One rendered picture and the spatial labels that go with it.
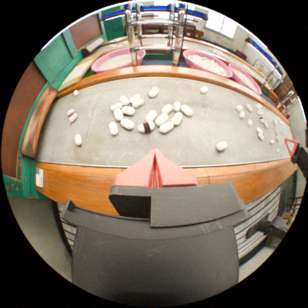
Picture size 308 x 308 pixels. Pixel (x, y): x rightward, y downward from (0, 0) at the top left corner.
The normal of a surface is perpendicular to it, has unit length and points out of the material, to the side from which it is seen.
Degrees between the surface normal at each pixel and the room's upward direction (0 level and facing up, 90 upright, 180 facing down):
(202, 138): 0
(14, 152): 90
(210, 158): 0
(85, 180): 0
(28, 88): 90
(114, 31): 90
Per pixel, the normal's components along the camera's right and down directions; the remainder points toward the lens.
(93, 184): 0.00, -0.24
